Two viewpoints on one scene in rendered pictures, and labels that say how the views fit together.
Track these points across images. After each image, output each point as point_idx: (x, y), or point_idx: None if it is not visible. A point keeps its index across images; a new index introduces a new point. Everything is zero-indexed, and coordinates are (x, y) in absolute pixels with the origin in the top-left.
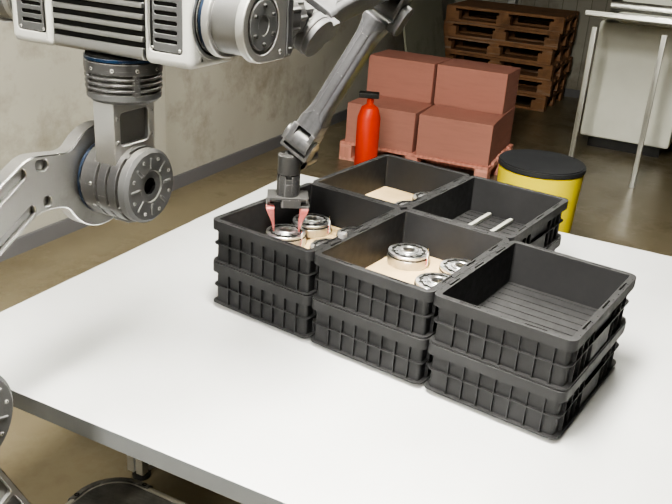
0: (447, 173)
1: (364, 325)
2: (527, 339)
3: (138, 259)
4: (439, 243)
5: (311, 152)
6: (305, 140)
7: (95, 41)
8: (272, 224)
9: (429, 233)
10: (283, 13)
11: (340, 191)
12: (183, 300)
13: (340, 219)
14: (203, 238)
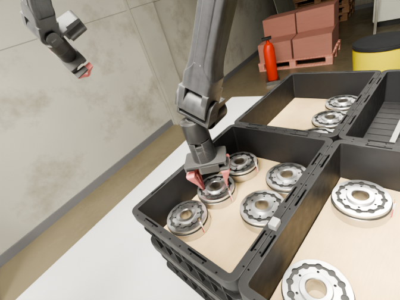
0: (353, 75)
1: None
2: None
3: (127, 207)
4: (397, 175)
5: (211, 115)
6: (198, 103)
7: None
8: (199, 187)
9: (379, 165)
10: None
11: (259, 129)
12: (145, 262)
13: (266, 152)
14: (173, 172)
